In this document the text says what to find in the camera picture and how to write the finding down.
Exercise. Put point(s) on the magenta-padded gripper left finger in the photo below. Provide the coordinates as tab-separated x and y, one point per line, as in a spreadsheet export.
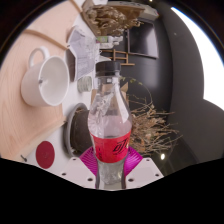
76	171

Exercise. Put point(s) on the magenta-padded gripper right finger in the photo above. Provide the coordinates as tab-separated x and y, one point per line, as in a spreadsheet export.
145	171

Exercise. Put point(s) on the clear red-labelled drink bottle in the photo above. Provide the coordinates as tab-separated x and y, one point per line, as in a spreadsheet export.
110	140

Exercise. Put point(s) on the round ceiling light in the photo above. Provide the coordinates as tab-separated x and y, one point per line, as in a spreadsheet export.
162	156

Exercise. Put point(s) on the flat round red coaster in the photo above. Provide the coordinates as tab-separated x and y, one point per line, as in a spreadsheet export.
45	154

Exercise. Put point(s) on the dried plant in grey pot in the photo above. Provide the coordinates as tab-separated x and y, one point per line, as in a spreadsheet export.
81	133

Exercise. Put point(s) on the grey plant saucer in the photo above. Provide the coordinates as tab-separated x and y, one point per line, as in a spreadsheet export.
66	130

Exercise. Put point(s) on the light wooden board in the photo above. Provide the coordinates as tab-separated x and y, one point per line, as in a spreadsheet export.
20	123
56	23

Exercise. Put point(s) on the cardboard box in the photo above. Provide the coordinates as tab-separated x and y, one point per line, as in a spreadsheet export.
124	90

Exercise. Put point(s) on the small white cup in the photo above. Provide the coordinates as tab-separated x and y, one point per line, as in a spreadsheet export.
85	84

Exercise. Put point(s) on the white mug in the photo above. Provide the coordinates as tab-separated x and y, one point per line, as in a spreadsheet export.
50	83

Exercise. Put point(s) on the wooden easel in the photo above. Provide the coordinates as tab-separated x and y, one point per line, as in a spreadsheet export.
116	56

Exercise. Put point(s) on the printed newspaper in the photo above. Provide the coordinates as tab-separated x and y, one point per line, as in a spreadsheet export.
83	50

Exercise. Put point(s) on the small green bottle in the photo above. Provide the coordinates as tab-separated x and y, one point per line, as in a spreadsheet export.
102	39

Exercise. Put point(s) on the black wall screen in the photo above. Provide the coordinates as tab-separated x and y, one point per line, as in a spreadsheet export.
143	38

